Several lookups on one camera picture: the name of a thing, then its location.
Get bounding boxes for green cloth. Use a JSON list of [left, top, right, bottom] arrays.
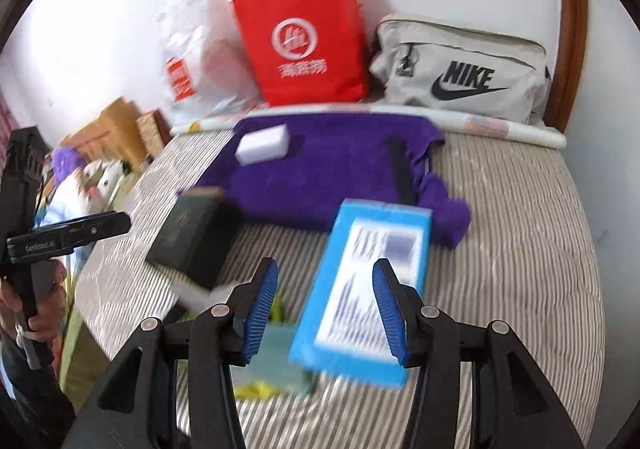
[[60, 274, 118, 400]]

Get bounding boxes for purple plush toy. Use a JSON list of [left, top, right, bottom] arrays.
[[52, 146, 87, 186]]

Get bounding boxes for rolled printed paper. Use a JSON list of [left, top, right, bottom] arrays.
[[170, 102, 567, 150]]

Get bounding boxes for patterned brown box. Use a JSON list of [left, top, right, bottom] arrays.
[[135, 108, 168, 160]]

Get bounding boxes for blue tissue pack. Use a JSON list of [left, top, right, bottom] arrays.
[[289, 198, 433, 387]]

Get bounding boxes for dark green tissue box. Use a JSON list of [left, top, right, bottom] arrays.
[[145, 186, 241, 290]]

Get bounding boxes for brown cardboard box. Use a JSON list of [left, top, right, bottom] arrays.
[[62, 96, 148, 175]]

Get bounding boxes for red paper bag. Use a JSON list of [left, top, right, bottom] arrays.
[[230, 0, 371, 107]]

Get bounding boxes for white rectangular block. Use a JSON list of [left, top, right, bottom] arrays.
[[235, 124, 291, 166]]

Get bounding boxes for person's left hand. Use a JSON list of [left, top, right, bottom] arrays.
[[0, 261, 68, 345]]

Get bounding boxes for person's left forearm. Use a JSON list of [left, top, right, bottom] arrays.
[[0, 324, 76, 449]]

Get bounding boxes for green wet wipes packet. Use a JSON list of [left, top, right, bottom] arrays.
[[240, 294, 316, 395]]

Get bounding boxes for purple towel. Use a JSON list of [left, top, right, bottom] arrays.
[[192, 112, 472, 247]]

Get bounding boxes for white plastic shopping bag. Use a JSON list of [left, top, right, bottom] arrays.
[[157, 0, 261, 120]]

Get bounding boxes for crumpled white tissue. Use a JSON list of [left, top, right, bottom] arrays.
[[177, 279, 231, 317]]

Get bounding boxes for black strap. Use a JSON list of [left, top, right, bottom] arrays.
[[389, 139, 418, 205]]

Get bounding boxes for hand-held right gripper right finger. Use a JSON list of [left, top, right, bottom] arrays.
[[371, 258, 586, 449]]

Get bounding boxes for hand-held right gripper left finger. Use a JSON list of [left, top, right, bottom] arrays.
[[60, 256, 281, 449]]

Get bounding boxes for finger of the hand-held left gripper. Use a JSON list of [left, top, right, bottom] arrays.
[[60, 212, 132, 250]]

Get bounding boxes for striped bed sheet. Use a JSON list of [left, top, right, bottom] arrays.
[[75, 126, 608, 449]]

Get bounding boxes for grey zip pouch bag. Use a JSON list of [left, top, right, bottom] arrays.
[[369, 13, 553, 125]]

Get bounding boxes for brown wooden bed frame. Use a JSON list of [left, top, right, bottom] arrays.
[[542, 0, 588, 135]]

